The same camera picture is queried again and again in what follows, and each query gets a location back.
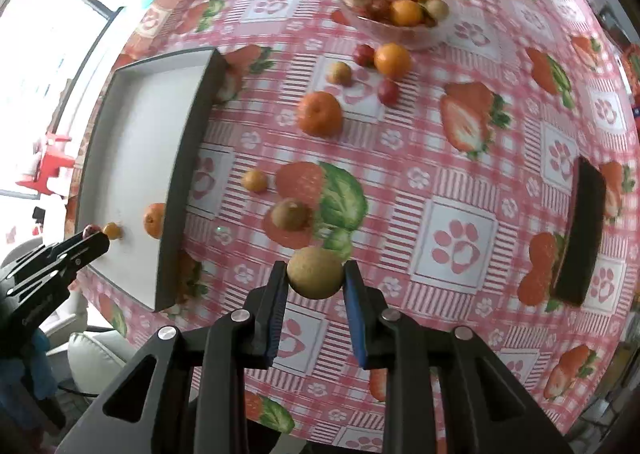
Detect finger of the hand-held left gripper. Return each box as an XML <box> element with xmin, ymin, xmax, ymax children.
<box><xmin>0</xmin><ymin>232</ymin><xmax>111</xmax><ymax>297</ymax></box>

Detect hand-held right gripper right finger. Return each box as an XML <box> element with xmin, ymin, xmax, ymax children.
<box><xmin>342</xmin><ymin>262</ymin><xmax>576</xmax><ymax>454</ymax></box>

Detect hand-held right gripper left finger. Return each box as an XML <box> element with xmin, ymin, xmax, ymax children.
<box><xmin>55</xmin><ymin>261</ymin><xmax>290</xmax><ymax>454</ymax></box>

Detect large brown kiwi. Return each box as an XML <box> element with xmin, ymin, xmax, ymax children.
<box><xmin>286</xmin><ymin>247</ymin><xmax>346</xmax><ymax>299</ymax></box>

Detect white tray with dark rim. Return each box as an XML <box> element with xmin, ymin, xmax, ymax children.
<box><xmin>74</xmin><ymin>48</ymin><xmax>228</xmax><ymax>313</ymax></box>

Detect person's blue pants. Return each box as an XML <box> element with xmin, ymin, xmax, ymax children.
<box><xmin>0</xmin><ymin>331</ymin><xmax>58</xmax><ymax>440</ymax></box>

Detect white armchair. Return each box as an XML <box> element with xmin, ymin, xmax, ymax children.
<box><xmin>66</xmin><ymin>329</ymin><xmax>132</xmax><ymax>397</ymax></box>

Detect red plastic chair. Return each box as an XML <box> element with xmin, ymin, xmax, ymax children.
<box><xmin>16</xmin><ymin>133</ymin><xmax>76</xmax><ymax>195</ymax></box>

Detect pink strawberry printed tablecloth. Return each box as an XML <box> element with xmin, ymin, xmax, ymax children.
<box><xmin>65</xmin><ymin>0</ymin><xmax>640</xmax><ymax>454</ymax></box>

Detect orange mandarin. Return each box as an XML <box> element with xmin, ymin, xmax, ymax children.
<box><xmin>296</xmin><ymin>91</ymin><xmax>344</xmax><ymax>137</ymax></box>

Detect black rectangular block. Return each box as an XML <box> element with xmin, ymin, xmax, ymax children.
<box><xmin>552</xmin><ymin>157</ymin><xmax>608</xmax><ymax>307</ymax></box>

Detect small tan round fruit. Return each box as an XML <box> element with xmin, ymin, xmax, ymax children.
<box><xmin>327</xmin><ymin>62</ymin><xmax>353</xmax><ymax>86</ymax></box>

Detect clear plastic fruit bowl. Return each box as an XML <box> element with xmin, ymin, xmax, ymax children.
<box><xmin>337</xmin><ymin>0</ymin><xmax>460</xmax><ymax>52</ymax></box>

